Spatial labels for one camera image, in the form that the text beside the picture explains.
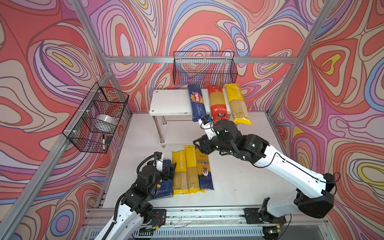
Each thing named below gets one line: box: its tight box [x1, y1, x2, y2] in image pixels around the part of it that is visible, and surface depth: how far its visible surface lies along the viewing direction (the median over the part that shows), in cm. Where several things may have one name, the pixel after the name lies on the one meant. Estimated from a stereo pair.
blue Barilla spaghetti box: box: [187, 84, 207, 122], surface depth 74 cm
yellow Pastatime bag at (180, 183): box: [172, 149, 189, 196], surface depth 87 cm
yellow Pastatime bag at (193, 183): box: [184, 145, 205, 194], surface depth 87 cm
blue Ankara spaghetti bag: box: [195, 148, 214, 190], surface depth 87 cm
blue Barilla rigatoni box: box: [150, 159, 174, 201], surface depth 77 cm
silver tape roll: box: [95, 114, 118, 126], surface depth 75 cm
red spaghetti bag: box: [207, 84, 230, 123], surface depth 76 cm
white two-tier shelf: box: [149, 89, 231, 148], surface depth 79 cm
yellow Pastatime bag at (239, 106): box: [225, 83, 253, 125], surface depth 74 cm
